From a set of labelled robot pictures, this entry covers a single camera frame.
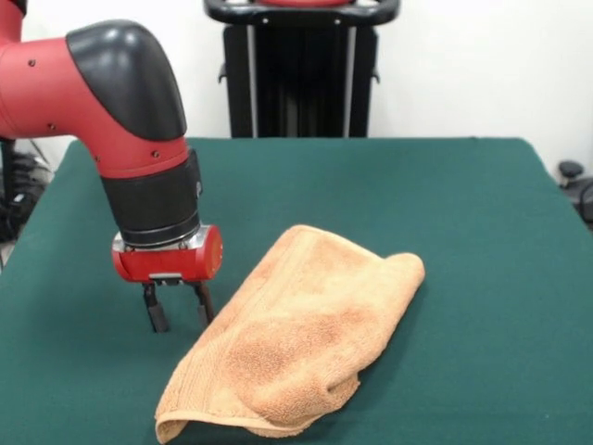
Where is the dark green table cloth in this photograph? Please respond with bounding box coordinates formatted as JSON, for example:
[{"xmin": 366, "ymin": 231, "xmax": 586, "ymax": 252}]
[{"xmin": 0, "ymin": 136, "xmax": 593, "ymax": 445}]

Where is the black equipment heap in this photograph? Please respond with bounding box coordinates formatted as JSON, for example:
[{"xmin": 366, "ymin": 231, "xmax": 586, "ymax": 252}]
[{"xmin": 0, "ymin": 138, "xmax": 53, "ymax": 242}]

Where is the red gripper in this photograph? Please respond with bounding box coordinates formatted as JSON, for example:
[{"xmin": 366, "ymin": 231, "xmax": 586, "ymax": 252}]
[{"xmin": 110, "ymin": 224, "xmax": 224, "ymax": 335}]

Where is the black box device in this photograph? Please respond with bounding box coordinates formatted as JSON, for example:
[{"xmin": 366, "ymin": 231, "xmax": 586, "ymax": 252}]
[{"xmin": 0, "ymin": 138, "xmax": 19, "ymax": 205}]

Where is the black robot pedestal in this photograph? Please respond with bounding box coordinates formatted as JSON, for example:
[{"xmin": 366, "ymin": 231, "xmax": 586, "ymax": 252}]
[{"xmin": 202, "ymin": 0, "xmax": 400, "ymax": 139}]

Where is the tan terry towel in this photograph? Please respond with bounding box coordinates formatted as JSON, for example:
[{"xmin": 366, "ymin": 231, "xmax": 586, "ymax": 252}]
[{"xmin": 153, "ymin": 224, "xmax": 426, "ymax": 445}]

